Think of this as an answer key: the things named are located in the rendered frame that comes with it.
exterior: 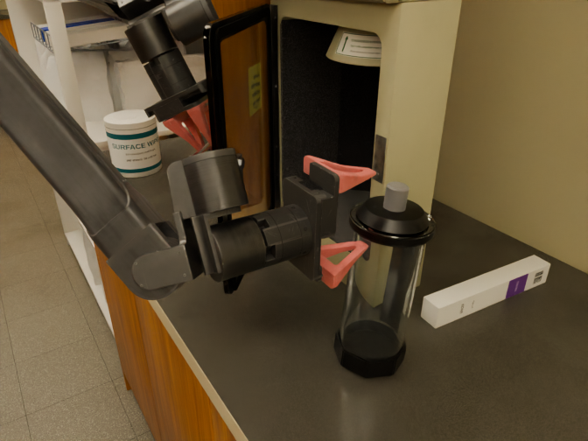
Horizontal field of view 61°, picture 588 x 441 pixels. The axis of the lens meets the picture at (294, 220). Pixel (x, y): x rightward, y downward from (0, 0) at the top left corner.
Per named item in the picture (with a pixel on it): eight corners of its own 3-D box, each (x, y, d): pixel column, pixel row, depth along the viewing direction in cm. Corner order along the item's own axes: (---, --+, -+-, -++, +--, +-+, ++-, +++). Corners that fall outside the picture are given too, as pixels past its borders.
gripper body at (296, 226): (332, 194, 50) (269, 211, 47) (326, 277, 55) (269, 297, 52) (297, 172, 55) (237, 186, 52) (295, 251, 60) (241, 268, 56)
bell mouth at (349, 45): (384, 44, 91) (387, 11, 89) (459, 59, 78) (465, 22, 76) (304, 53, 83) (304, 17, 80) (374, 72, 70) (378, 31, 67)
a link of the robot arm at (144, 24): (127, 24, 72) (115, 25, 67) (168, 3, 71) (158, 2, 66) (151, 69, 75) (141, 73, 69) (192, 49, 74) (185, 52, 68)
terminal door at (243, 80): (274, 211, 103) (269, 2, 84) (228, 299, 77) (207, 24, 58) (269, 211, 103) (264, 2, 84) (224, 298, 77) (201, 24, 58)
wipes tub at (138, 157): (153, 157, 144) (145, 106, 137) (169, 171, 135) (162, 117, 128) (108, 166, 138) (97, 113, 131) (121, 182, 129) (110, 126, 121)
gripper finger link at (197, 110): (199, 152, 81) (170, 100, 78) (235, 137, 79) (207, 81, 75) (182, 167, 75) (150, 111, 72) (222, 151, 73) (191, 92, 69)
